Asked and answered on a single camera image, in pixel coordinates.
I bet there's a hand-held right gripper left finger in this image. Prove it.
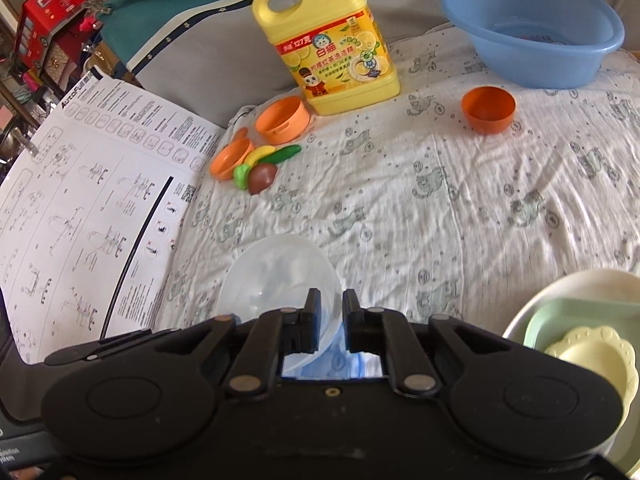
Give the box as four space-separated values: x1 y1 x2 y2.
150 287 321 396

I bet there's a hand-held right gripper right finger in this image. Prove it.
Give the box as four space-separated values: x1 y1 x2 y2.
341 290 506 396

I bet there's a translucent blue bowl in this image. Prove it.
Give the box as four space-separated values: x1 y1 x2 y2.
282 327 383 378

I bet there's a clear plastic bowl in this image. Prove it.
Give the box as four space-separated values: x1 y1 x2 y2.
216 234 342 357

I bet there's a green square plate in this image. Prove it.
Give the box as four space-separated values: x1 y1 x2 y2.
524 297 640 356

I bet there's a white oval plate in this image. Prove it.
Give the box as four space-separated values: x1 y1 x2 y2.
502 268 640 476

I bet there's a yellow scalloped plate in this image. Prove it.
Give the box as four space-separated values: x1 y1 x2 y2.
544 325 640 433

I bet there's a white printed blanket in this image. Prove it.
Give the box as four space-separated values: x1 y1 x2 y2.
160 25 640 341

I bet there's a toy brown onion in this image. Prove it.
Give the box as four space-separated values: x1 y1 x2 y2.
248 162 278 195

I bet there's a toy green cucumber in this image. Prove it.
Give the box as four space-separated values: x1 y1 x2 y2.
262 144 302 165

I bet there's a toy banana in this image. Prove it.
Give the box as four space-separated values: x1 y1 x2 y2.
243 146 276 166

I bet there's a light orange round cup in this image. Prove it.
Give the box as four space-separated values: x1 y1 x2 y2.
255 97 311 145

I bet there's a small dark orange bowl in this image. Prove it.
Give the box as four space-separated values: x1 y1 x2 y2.
460 86 516 135

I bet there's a white printed instruction sheet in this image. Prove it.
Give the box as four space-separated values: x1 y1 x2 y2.
0 76 226 365

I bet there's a teal and grey striped cloth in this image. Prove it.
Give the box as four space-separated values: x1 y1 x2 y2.
97 0 640 131

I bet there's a yellow detergent bottle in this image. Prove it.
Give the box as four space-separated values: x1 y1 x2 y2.
251 0 401 116

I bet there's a large blue plastic basin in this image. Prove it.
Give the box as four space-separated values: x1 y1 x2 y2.
441 0 626 90

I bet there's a red printed box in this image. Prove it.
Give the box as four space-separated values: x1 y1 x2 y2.
12 0 93 68

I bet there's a small orange handled dish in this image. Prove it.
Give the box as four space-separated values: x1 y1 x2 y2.
209 127 257 181

